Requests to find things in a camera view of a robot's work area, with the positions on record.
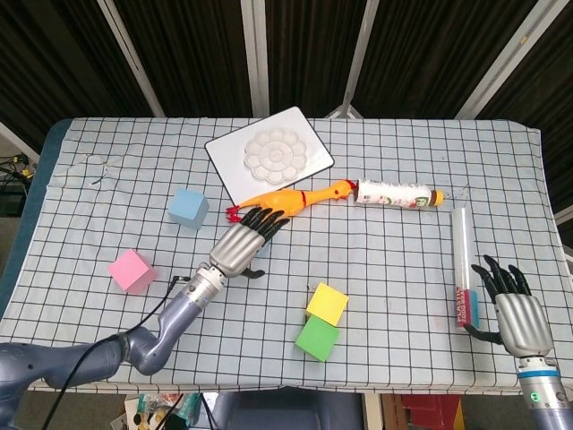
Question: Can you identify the pink cube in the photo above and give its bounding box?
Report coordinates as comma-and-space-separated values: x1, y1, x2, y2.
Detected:
107, 249, 158, 296

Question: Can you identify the white board with black rim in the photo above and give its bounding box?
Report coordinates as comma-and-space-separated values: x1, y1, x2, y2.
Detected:
204, 106, 336, 205

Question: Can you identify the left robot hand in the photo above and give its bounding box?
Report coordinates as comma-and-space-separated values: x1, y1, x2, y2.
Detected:
209, 206, 290, 280

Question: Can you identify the green cube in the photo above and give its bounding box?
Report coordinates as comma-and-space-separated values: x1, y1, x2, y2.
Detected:
295, 315, 341, 363

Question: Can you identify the white metal frame post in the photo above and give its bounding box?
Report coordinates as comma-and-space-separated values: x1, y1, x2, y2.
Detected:
455, 0, 554, 120
97, 0, 166, 118
325, 0, 381, 120
240, 0, 270, 118

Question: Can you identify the black grid checkered tablecloth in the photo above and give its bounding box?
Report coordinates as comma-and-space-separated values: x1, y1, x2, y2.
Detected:
0, 116, 573, 396

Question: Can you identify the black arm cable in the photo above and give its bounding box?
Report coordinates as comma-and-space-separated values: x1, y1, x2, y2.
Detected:
42, 274, 192, 430

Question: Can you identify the yellow rubber chicken toy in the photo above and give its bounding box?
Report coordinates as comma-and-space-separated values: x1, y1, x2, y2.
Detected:
226, 178, 359, 225

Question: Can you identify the red cardboard box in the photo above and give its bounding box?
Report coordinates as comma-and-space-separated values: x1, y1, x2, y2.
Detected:
400, 393, 465, 430

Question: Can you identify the yellow cube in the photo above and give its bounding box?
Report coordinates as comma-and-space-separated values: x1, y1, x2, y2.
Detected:
305, 282, 349, 326

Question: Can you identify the blue cube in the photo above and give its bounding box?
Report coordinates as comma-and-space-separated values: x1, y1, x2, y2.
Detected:
167, 186, 210, 230

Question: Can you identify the dark blue chair seat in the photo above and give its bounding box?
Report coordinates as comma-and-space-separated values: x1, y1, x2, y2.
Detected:
210, 389, 364, 430

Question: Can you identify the clear plastic wrap tube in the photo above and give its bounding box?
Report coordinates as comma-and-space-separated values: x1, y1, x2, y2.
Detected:
450, 206, 480, 332

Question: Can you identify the colourful packaging clutter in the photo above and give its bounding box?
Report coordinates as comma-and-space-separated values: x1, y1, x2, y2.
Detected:
124, 392, 202, 430

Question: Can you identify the white flower-shaped paint palette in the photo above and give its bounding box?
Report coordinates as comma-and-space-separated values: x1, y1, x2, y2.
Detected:
243, 127, 310, 185

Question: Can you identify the white labelled drink bottle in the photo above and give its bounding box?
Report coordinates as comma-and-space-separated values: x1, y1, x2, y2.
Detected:
355, 177, 446, 211

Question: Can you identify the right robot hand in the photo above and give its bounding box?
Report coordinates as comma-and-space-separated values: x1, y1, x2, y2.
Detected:
463, 254, 555, 358

